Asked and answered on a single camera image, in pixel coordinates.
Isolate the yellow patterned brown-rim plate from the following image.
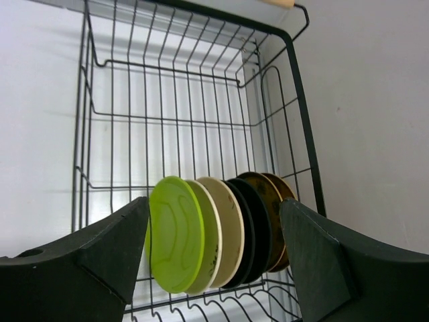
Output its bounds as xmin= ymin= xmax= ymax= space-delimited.
xmin=238 ymin=172 xmax=286 ymax=272

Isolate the lime green plate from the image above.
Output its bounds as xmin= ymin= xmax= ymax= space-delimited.
xmin=145 ymin=176 xmax=205 ymax=294

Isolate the black plate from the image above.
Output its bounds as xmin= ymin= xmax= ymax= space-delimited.
xmin=223 ymin=180 xmax=255 ymax=289
xmin=229 ymin=178 xmax=273 ymax=283

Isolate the cream plate with green patch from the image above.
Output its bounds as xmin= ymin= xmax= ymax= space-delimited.
xmin=186 ymin=180 xmax=223 ymax=295

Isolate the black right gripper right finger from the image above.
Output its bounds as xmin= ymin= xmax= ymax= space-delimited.
xmin=280 ymin=199 xmax=428 ymax=321

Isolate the black wire dish rack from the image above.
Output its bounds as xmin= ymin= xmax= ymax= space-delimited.
xmin=70 ymin=0 xmax=328 ymax=322

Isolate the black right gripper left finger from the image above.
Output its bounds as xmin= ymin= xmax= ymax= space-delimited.
xmin=1 ymin=197 xmax=149 ymax=321

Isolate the cream plate with calligraphy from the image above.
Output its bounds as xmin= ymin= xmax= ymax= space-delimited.
xmin=197 ymin=176 xmax=245 ymax=288

